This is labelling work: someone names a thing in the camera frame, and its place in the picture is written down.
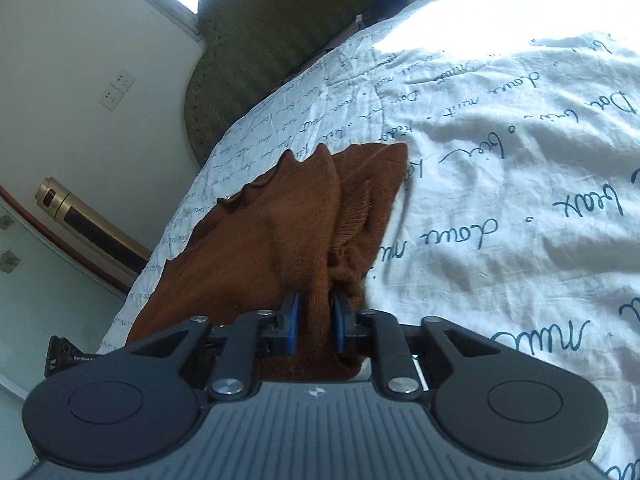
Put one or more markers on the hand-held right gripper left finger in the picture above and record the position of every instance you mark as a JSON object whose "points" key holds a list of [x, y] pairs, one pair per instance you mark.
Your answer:
{"points": [[292, 322]]}

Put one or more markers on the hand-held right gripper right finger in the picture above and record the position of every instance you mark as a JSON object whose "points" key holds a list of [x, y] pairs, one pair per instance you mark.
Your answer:
{"points": [[340, 322]]}

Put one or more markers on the brown knit sweater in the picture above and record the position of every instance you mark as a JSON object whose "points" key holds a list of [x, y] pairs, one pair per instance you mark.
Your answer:
{"points": [[260, 240]]}

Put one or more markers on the gold tower fan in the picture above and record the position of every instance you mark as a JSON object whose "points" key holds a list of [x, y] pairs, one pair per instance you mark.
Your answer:
{"points": [[90, 225]]}

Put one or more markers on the white printed bed sheet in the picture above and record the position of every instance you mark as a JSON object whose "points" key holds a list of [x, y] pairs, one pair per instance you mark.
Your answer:
{"points": [[500, 160]]}

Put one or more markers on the green padded headboard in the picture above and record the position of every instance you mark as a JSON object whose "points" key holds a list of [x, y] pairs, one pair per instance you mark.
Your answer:
{"points": [[260, 35]]}

